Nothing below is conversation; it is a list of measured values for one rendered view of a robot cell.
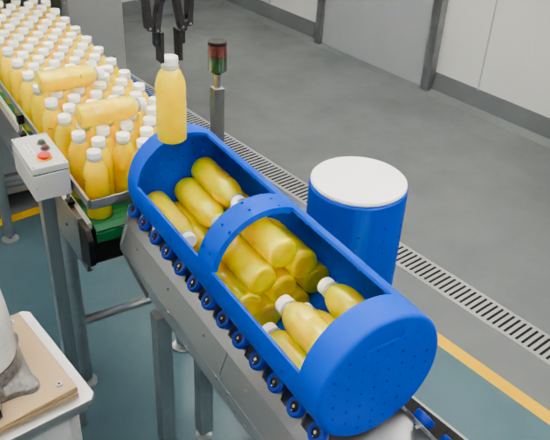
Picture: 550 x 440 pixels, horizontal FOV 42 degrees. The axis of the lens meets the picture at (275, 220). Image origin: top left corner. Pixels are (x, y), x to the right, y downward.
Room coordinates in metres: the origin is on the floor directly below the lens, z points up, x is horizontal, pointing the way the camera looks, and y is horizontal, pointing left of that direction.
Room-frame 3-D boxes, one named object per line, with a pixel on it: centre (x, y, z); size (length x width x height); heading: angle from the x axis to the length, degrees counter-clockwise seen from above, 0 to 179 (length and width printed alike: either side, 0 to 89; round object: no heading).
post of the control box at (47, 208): (1.75, 0.66, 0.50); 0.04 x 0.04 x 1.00; 34
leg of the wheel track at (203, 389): (1.72, 0.21, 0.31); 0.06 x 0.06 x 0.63; 34
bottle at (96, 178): (1.75, 0.51, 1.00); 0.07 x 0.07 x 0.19
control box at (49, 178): (1.75, 0.66, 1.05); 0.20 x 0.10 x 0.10; 34
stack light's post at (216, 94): (2.26, 0.22, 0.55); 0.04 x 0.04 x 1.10; 34
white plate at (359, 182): (1.80, -0.23, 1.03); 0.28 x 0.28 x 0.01
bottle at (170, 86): (1.56, 0.26, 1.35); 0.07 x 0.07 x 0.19
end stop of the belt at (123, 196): (1.81, 0.35, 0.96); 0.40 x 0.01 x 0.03; 124
